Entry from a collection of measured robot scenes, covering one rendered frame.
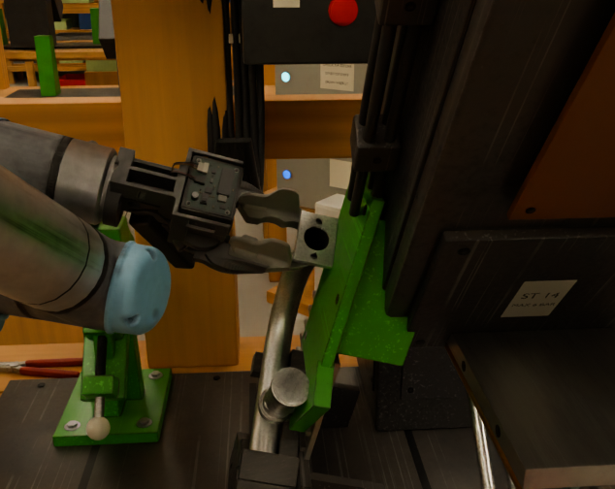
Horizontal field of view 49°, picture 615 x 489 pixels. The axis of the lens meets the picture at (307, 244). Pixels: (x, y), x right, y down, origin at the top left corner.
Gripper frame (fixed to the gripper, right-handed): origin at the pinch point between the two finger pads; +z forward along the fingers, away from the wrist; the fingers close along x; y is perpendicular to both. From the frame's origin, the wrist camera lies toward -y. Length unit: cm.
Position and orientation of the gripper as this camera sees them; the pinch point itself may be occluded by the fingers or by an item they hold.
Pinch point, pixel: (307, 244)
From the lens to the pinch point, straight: 70.3
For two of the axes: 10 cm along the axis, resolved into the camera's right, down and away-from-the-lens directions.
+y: 2.5, -3.7, -9.0
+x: 1.4, -9.0, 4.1
